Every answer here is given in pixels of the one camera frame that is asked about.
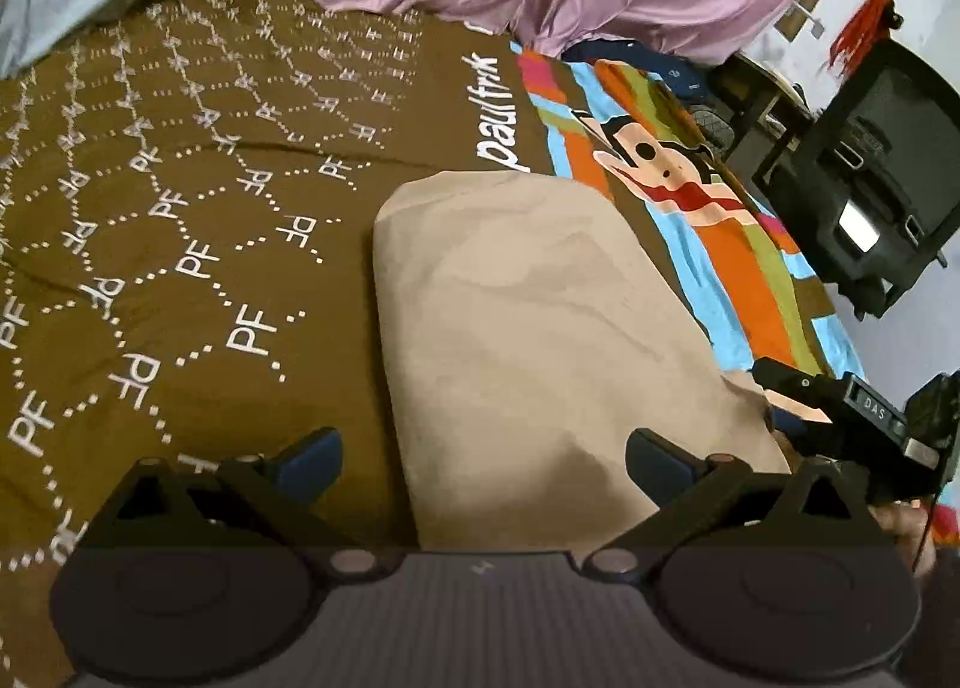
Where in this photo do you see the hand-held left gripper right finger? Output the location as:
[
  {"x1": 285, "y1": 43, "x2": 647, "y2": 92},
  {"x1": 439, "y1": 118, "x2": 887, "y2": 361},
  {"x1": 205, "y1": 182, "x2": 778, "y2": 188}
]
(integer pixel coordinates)
[{"x1": 581, "y1": 427, "x2": 877, "y2": 581}]

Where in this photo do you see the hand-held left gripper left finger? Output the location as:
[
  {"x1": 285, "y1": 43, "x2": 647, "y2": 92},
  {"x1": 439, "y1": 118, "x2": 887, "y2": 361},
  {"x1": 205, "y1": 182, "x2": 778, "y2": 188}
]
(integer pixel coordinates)
[{"x1": 88, "y1": 427, "x2": 392, "y2": 578}]

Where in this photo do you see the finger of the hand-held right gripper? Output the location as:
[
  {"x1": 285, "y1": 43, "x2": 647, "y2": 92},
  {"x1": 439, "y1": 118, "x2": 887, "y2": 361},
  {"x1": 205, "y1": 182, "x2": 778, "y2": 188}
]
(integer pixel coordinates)
[
  {"x1": 769, "y1": 409, "x2": 835, "y2": 460},
  {"x1": 751, "y1": 356, "x2": 850, "y2": 413}
]

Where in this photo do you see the beige hoodie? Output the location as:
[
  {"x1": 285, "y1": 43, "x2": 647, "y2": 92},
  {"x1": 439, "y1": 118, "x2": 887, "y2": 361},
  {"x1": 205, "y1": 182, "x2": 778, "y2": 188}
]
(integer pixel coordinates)
[{"x1": 373, "y1": 170, "x2": 794, "y2": 552}]

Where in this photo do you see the person's right hand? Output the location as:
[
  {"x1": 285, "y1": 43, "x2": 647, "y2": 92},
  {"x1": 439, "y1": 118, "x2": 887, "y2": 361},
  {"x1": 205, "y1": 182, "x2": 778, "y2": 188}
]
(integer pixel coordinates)
[{"x1": 871, "y1": 500, "x2": 940, "y2": 575}]

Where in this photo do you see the black TV stand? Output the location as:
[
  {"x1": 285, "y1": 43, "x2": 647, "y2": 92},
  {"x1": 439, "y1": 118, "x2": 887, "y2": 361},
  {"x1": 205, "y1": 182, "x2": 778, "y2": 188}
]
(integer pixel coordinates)
[{"x1": 750, "y1": 37, "x2": 960, "y2": 320}]

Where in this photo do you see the dark wooden table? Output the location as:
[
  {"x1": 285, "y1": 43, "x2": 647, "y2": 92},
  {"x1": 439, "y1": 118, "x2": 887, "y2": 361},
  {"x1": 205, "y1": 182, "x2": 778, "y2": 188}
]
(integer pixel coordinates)
[{"x1": 705, "y1": 50, "x2": 815, "y2": 172}]

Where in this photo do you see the brown printed blanket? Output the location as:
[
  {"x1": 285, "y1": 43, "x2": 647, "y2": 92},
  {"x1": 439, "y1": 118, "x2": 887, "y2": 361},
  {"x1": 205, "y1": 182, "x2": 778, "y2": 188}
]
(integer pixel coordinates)
[{"x1": 0, "y1": 0, "x2": 867, "y2": 688}]

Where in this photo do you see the dark blue cloth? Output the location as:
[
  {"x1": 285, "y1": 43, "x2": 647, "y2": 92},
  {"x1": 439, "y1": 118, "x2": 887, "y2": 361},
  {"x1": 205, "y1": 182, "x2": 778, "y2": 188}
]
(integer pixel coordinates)
[{"x1": 559, "y1": 37, "x2": 725, "y2": 112}]

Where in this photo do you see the red hanging tassel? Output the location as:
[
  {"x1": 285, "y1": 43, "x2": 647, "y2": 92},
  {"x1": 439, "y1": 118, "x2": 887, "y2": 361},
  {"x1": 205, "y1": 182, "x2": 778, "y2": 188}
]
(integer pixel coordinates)
[{"x1": 829, "y1": 0, "x2": 901, "y2": 78}]

